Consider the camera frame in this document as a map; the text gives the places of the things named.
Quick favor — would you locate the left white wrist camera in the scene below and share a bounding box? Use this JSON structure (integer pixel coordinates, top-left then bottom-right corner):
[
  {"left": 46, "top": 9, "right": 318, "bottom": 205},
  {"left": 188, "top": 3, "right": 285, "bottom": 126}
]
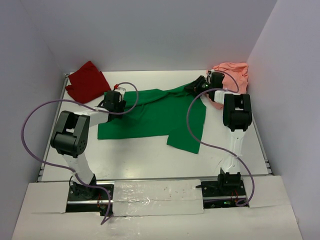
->
[{"left": 113, "top": 84, "right": 126, "bottom": 98}]

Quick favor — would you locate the taped white cardboard panel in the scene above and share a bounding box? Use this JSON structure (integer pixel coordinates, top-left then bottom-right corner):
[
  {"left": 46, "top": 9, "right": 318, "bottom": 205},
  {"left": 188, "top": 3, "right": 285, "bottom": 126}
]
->
[{"left": 112, "top": 179, "right": 204, "bottom": 217}]

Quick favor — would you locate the red folded t-shirt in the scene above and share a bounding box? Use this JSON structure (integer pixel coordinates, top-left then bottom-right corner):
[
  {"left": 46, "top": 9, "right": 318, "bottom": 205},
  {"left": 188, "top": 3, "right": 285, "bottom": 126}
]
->
[{"left": 65, "top": 61, "right": 111, "bottom": 104}]

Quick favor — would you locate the salmon pink crumpled t-shirt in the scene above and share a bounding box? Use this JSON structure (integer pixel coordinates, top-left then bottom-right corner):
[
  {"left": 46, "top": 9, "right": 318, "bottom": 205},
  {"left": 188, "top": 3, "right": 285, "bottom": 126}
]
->
[{"left": 210, "top": 62, "right": 249, "bottom": 94}]

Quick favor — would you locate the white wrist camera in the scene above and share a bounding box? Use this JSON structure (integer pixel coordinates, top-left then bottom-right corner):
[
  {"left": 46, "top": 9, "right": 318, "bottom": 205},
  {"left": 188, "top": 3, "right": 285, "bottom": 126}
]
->
[
  {"left": 113, "top": 84, "right": 126, "bottom": 98},
  {"left": 206, "top": 70, "right": 212, "bottom": 79}
]

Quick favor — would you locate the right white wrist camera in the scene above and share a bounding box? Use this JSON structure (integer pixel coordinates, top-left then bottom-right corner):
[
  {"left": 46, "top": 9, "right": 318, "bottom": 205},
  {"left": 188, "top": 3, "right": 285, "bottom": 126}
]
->
[{"left": 206, "top": 70, "right": 212, "bottom": 79}]

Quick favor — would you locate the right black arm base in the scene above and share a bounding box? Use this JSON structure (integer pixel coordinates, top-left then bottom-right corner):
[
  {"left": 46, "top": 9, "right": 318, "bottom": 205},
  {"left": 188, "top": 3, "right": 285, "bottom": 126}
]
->
[{"left": 195, "top": 179, "right": 247, "bottom": 209}]

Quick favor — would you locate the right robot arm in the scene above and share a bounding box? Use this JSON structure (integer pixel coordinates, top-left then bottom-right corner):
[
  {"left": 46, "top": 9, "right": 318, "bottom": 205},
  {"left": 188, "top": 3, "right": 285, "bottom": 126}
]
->
[{"left": 184, "top": 70, "right": 253, "bottom": 196}]

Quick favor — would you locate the green t-shirt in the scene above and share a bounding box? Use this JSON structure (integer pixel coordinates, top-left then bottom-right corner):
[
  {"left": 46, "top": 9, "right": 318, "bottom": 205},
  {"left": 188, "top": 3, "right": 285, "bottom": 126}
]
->
[{"left": 97, "top": 86, "right": 206, "bottom": 154}]

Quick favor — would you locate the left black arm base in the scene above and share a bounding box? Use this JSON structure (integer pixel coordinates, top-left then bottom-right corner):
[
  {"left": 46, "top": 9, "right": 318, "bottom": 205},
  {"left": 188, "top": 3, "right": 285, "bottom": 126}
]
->
[{"left": 65, "top": 176, "right": 109, "bottom": 217}]

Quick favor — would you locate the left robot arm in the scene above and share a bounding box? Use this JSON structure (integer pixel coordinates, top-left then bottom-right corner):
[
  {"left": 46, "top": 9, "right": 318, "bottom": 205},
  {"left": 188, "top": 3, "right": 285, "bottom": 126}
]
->
[{"left": 50, "top": 87, "right": 126, "bottom": 200}]

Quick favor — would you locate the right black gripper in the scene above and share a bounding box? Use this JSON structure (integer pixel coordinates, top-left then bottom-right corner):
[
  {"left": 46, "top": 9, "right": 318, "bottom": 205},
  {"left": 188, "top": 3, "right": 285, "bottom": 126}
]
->
[{"left": 184, "top": 75, "right": 213, "bottom": 98}]

